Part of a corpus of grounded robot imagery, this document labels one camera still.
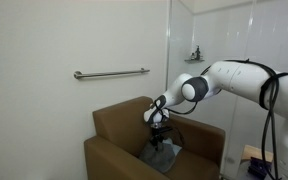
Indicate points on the grey terry towel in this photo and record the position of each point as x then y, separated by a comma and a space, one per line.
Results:
157, 158

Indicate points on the dark pump bottle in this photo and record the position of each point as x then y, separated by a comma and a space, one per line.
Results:
197, 53

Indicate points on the small dark bottle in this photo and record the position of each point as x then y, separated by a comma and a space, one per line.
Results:
192, 56

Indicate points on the wooden stool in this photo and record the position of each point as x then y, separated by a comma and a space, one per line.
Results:
249, 151

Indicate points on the metal towel bar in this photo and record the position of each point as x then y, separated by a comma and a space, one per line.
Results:
110, 73

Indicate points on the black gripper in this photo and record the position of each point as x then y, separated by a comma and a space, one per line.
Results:
156, 136

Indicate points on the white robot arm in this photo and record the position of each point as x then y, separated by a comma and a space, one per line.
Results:
237, 80

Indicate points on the glass corner shelf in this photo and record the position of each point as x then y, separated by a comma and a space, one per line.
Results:
194, 60

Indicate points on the glass shower screen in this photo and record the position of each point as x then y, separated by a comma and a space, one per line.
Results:
180, 33

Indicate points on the dark purple clamp block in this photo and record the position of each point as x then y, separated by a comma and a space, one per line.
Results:
257, 166

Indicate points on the brown armchair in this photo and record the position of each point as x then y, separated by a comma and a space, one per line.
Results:
117, 123

